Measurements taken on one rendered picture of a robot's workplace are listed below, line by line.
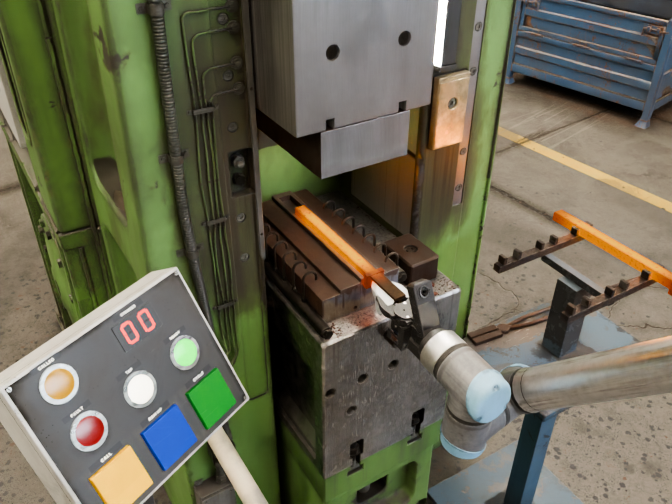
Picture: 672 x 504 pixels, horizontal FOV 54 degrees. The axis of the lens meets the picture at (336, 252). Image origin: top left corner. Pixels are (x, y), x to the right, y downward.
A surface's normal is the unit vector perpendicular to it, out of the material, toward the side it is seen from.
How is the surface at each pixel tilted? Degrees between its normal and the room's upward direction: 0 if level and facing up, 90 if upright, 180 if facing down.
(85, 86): 90
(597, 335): 0
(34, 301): 0
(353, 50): 90
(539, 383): 69
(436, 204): 90
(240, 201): 90
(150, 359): 60
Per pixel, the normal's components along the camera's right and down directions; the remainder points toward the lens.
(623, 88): -0.73, 0.38
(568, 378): -0.90, -0.16
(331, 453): 0.53, 0.49
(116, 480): 0.73, -0.14
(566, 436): 0.00, -0.82
